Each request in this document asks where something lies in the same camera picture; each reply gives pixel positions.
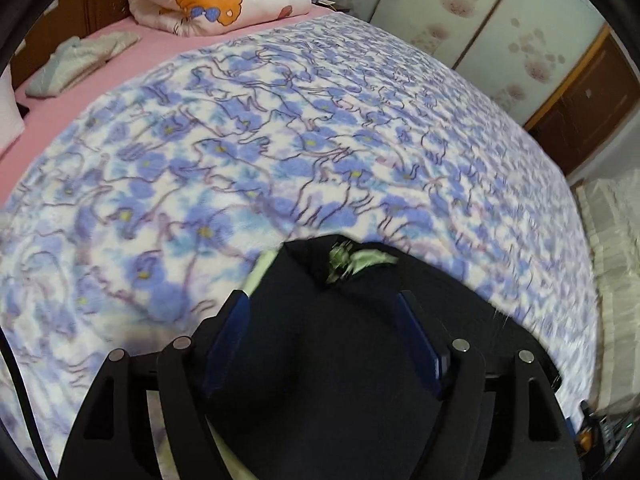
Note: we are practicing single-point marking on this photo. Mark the white lace cloth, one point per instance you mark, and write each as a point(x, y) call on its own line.
point(612, 260)

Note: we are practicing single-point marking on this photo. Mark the blue floral fleece blanket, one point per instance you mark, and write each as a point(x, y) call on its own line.
point(300, 135)

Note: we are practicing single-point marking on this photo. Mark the brown wooden cabinet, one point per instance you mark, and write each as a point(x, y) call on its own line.
point(590, 110)

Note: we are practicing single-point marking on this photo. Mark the floral sliding door wardrobe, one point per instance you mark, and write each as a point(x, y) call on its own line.
point(450, 20)

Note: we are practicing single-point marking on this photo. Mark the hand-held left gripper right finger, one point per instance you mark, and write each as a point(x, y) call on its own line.
point(420, 345)

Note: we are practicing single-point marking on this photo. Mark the folded pale green garment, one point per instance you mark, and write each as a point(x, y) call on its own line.
point(75, 60)

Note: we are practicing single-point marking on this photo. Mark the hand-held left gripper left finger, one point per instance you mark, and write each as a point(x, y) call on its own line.
point(227, 340)

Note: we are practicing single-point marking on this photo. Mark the wooden headboard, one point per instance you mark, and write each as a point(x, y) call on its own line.
point(85, 5)

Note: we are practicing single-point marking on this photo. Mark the pink bed sheet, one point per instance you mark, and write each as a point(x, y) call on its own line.
point(125, 60)

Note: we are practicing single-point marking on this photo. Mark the white pillow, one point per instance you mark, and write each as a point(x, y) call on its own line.
point(10, 115)

